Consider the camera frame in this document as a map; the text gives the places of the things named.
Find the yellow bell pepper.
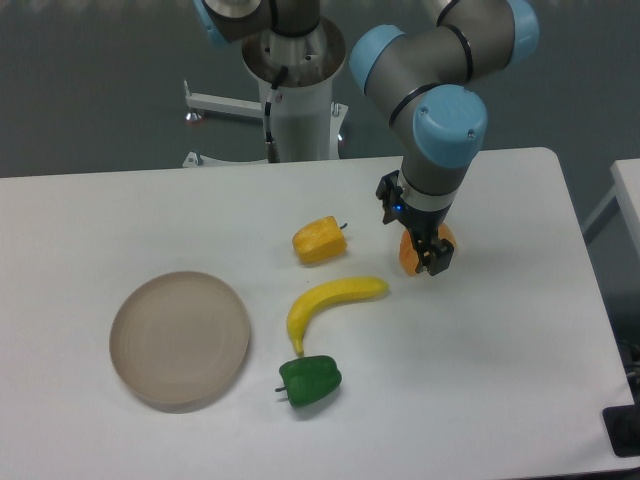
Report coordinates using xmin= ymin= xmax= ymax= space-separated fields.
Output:
xmin=292 ymin=216 xmax=347 ymax=264

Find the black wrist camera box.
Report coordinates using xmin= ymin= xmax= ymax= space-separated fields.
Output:
xmin=376 ymin=170 xmax=404 ymax=225

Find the green bell pepper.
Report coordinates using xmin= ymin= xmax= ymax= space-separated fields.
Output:
xmin=275 ymin=355 xmax=343 ymax=408

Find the orange fruit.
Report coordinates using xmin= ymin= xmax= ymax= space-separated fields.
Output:
xmin=398 ymin=224 xmax=457 ymax=276

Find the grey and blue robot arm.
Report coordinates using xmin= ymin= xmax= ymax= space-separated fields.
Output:
xmin=195 ymin=1 xmax=540 ymax=275

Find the black device at table edge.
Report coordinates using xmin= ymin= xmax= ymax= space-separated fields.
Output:
xmin=601 ymin=339 xmax=640 ymax=459

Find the white side table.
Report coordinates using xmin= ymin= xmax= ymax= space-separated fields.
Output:
xmin=580 ymin=158 xmax=639 ymax=251

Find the black cable on pedestal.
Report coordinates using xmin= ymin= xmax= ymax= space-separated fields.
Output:
xmin=263 ymin=65 xmax=288 ymax=164

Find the beige round plate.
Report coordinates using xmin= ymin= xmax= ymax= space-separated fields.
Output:
xmin=109 ymin=271 xmax=251 ymax=413

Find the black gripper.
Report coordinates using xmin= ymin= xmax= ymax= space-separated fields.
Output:
xmin=391 ymin=196 xmax=456 ymax=276

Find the yellow banana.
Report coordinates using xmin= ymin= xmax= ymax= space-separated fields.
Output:
xmin=286 ymin=276 xmax=389 ymax=357

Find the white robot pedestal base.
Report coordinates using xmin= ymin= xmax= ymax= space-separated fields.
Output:
xmin=184 ymin=17 xmax=348 ymax=163

